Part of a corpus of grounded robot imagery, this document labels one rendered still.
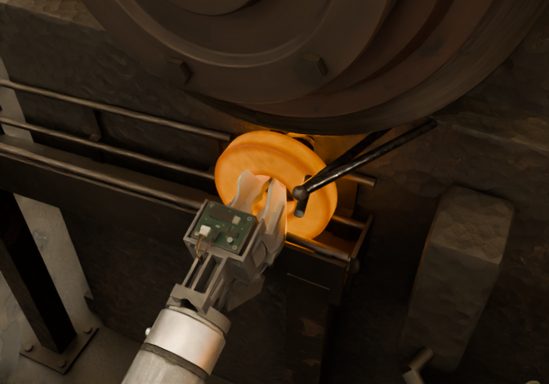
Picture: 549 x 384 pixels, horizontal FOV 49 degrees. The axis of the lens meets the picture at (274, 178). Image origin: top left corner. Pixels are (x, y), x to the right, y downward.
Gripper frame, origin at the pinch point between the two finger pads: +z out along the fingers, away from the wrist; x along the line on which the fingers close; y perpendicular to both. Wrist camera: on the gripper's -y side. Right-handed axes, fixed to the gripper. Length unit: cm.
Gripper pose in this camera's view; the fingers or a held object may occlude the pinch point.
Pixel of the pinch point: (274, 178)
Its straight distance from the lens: 73.4
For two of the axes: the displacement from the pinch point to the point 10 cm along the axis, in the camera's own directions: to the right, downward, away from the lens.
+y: -1.1, -5.2, -8.5
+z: 4.0, -8.0, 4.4
